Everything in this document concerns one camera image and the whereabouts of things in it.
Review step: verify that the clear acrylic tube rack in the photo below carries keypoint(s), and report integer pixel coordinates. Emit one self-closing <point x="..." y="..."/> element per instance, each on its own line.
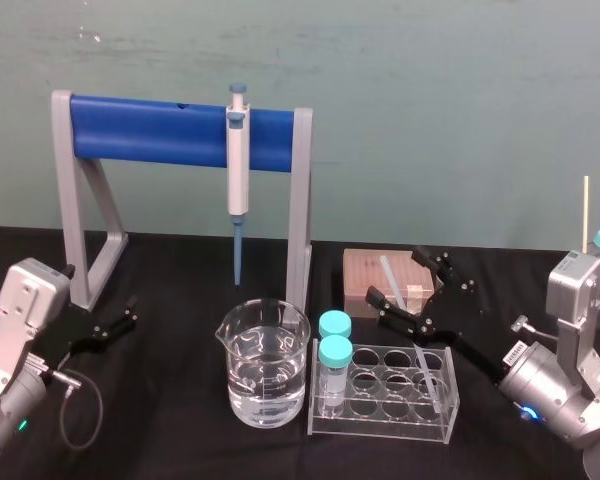
<point x="380" y="429"/>

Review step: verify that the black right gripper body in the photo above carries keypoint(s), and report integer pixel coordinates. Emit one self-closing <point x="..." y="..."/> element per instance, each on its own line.
<point x="472" y="337"/>

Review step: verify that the clear tube with teal cap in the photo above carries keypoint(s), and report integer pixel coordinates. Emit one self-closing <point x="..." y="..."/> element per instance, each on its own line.
<point x="335" y="352"/>
<point x="336" y="322"/>

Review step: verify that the thin pale wooden stick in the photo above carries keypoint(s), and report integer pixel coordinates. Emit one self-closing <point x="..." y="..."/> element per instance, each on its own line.
<point x="586" y="215"/>

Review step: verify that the clear glass stirring rod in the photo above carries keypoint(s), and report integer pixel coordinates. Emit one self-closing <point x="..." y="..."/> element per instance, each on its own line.
<point x="392" y="282"/>

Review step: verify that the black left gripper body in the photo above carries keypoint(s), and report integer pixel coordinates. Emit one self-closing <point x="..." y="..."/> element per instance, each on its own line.
<point x="70" y="335"/>

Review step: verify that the clear glass beaker with water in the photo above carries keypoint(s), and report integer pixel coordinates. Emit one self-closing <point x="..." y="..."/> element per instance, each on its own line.
<point x="265" y="385"/>

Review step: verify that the black table cloth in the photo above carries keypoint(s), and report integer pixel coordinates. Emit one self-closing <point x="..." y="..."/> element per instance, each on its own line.
<point x="170" y="400"/>

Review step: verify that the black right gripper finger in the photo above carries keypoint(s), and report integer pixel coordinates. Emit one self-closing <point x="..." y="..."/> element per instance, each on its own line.
<point x="405" y="322"/>
<point x="447" y="277"/>

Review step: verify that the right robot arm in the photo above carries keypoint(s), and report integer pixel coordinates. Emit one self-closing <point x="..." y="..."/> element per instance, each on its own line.
<point x="575" y="285"/>

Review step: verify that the grey stand with blue bar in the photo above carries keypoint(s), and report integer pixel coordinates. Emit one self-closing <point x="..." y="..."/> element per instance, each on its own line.
<point x="130" y="135"/>

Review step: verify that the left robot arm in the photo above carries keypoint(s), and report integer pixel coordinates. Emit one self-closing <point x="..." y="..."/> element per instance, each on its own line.
<point x="25" y="295"/>

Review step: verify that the white and blue pipette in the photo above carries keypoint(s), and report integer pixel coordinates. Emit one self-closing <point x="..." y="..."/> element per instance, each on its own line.
<point x="237" y="165"/>

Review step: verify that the beige tape piece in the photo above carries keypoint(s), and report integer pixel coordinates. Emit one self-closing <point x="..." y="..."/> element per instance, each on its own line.
<point x="416" y="297"/>

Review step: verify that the brown pipette tip box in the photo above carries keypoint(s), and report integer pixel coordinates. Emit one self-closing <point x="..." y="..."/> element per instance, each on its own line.
<point x="362" y="272"/>

